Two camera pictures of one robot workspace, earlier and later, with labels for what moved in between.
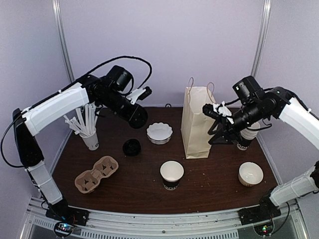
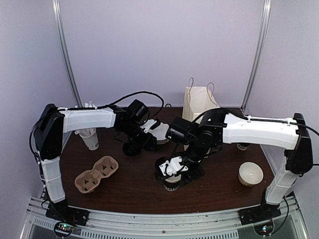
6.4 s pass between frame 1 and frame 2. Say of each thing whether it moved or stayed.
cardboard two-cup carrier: stayed
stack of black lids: stayed
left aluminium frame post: stayed
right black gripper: moved
